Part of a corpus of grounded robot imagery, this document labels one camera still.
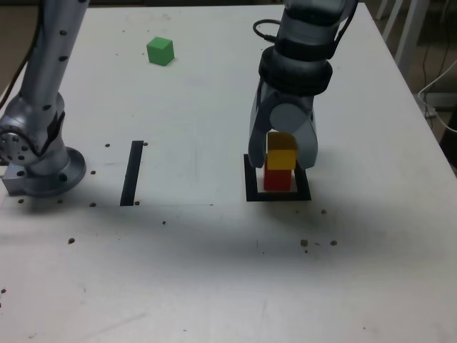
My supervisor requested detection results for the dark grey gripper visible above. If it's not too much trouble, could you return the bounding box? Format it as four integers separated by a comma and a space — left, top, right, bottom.
248, 79, 320, 172

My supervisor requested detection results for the yellow cube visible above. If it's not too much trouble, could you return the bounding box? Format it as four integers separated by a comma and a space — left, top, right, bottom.
266, 131, 298, 171

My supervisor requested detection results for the red cube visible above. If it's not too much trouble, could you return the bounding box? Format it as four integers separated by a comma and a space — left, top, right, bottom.
263, 167, 293, 192

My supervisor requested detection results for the green cube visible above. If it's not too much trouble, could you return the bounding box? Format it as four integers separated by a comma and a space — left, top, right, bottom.
146, 36, 175, 67

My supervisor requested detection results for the black tape square outline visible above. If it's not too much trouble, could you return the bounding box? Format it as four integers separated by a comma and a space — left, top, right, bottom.
243, 152, 312, 203

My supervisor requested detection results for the black tape strip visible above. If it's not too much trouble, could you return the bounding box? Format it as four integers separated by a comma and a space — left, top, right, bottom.
119, 140, 144, 207

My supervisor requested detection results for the white metal furniture leg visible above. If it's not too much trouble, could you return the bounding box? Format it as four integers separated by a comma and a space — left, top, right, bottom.
374, 0, 391, 21

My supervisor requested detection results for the white cable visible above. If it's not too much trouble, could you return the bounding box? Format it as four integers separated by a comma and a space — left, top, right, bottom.
417, 59, 457, 134

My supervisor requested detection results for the white metal furniture frame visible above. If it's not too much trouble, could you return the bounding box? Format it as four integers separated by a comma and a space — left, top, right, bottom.
382, 0, 429, 69

